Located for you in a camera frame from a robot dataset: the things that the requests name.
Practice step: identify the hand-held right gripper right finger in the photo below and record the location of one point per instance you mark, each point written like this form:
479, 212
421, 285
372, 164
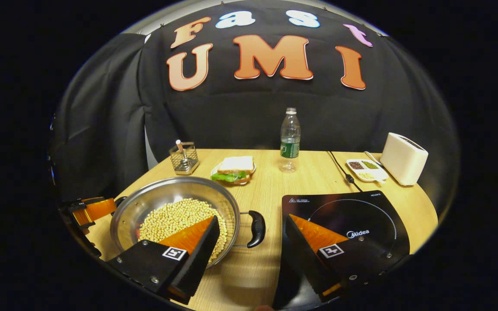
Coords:
303, 259

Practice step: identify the pink-tipped stick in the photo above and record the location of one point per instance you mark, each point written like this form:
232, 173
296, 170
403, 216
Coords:
180, 147

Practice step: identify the stainless steel pot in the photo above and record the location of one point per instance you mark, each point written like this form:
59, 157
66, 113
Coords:
162, 194

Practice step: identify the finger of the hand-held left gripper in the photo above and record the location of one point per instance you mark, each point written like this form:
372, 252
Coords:
97, 209

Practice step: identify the black backdrop cloth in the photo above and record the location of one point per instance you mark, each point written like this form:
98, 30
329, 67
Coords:
253, 116

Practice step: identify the sandwich with lettuce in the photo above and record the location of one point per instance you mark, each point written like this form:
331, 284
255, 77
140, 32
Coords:
236, 166

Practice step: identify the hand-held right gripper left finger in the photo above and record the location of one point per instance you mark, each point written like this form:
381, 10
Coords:
203, 252

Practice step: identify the white toaster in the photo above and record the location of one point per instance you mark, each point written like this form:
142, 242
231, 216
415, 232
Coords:
402, 160

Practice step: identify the clear plastic water bottle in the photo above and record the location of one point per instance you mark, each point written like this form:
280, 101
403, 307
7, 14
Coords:
290, 142

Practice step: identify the white divided bean dish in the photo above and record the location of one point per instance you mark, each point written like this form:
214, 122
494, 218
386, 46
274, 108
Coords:
366, 169

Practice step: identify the black induction cooktop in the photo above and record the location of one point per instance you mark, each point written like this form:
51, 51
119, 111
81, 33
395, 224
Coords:
361, 216

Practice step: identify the pile of soybeans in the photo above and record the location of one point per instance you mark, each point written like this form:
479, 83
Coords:
167, 220

